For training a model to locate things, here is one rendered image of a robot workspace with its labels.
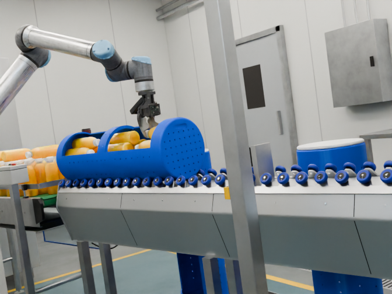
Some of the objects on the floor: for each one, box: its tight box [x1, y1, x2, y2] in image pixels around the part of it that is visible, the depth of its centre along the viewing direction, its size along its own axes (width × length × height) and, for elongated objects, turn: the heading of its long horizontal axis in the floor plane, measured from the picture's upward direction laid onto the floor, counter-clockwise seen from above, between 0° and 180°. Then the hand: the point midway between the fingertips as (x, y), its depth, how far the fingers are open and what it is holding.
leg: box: [99, 243, 117, 294], centre depth 290 cm, size 6×6×63 cm
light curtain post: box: [204, 0, 268, 294], centre depth 159 cm, size 6×6×170 cm
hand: (147, 133), depth 237 cm, fingers closed on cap, 4 cm apart
